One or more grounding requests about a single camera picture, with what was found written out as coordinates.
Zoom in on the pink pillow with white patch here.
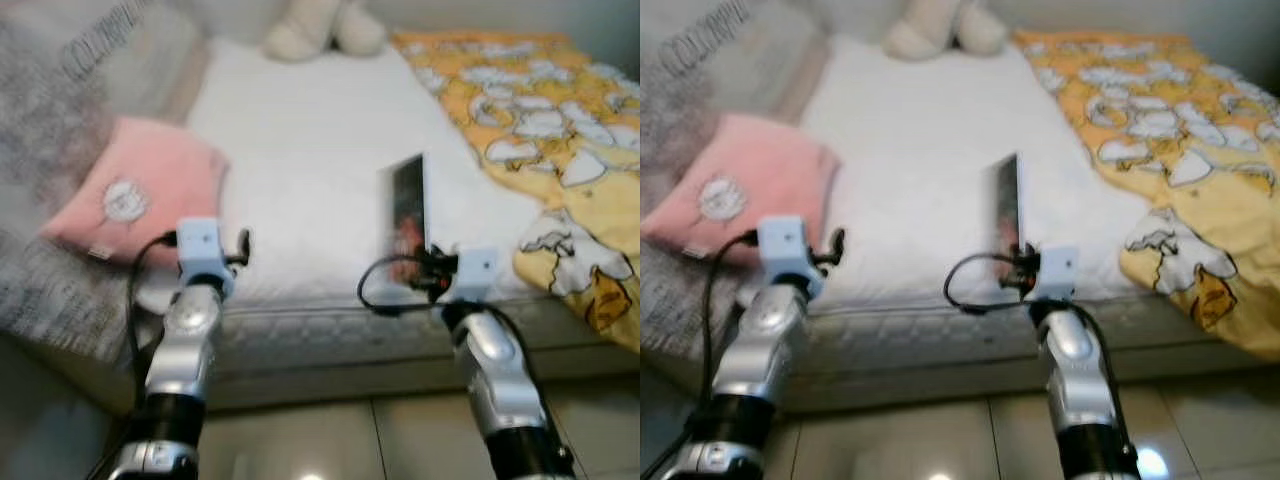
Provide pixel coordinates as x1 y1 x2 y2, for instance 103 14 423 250
642 112 841 266
40 115 229 266

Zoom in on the white quilted mattress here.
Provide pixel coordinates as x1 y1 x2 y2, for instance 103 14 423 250
745 40 1280 353
130 40 641 351

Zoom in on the beige bed base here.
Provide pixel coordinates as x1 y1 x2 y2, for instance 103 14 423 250
60 335 641 413
760 335 1280 415

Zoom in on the orange cartoon print blanket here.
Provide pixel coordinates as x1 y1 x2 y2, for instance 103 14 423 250
1012 30 1280 361
390 30 641 353

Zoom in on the cream plush toy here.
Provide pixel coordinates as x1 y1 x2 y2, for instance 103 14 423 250
882 0 1009 59
262 0 389 61

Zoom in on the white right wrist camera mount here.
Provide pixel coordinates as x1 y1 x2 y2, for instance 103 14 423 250
1032 247 1081 302
450 248 501 304

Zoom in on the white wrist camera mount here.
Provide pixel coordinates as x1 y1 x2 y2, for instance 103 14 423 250
1032 247 1081 302
450 248 501 304
177 218 236 298
757 215 827 299

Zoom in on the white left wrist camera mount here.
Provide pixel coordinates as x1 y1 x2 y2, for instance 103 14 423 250
177 218 236 298
757 215 827 299

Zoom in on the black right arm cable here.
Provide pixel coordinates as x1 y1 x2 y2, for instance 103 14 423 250
942 252 1037 314
357 254 453 317

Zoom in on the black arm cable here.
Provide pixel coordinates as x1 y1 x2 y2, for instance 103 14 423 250
124 230 183 411
942 252 1037 314
357 254 453 317
698 230 763 411

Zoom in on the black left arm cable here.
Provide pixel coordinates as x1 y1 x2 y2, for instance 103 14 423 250
124 230 183 411
698 230 763 411

